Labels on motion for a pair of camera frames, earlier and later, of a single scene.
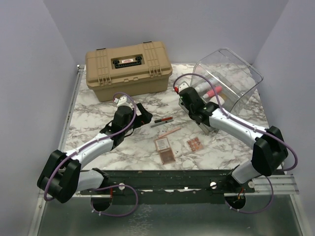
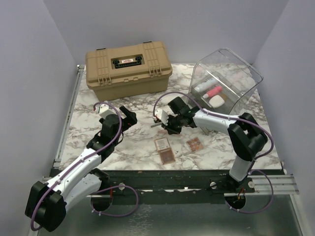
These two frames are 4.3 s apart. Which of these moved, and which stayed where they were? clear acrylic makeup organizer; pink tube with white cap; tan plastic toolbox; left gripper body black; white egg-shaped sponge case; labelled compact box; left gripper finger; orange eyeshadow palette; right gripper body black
Moved: left gripper finger; left gripper body black; right gripper body black
Stayed: clear acrylic makeup organizer; pink tube with white cap; white egg-shaped sponge case; labelled compact box; tan plastic toolbox; orange eyeshadow palette
